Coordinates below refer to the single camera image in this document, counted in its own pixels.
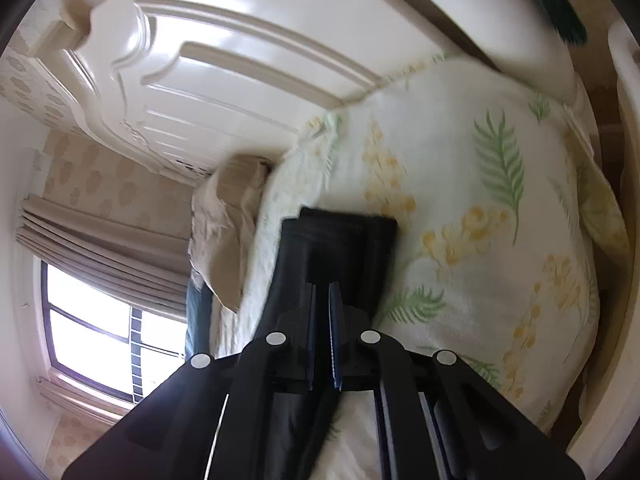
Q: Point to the cream bed headboard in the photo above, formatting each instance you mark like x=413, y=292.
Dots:
x=225, y=75

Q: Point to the floral bed sheet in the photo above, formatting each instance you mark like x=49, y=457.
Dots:
x=450, y=160

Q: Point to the black pants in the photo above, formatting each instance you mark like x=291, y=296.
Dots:
x=325, y=245

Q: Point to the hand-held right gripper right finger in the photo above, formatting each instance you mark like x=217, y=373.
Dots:
x=334, y=330

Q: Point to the dark-framed window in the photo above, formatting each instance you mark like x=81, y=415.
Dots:
x=85, y=310

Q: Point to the cream bedside furniture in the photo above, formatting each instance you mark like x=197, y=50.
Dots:
x=625, y=90

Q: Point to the blue quilt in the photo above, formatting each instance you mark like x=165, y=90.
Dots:
x=197, y=320

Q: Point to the beige pillow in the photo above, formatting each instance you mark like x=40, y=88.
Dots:
x=225, y=220

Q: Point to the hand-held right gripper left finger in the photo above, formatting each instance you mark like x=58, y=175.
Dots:
x=310, y=340

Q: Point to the beige curtain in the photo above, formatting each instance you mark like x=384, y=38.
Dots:
x=100, y=250

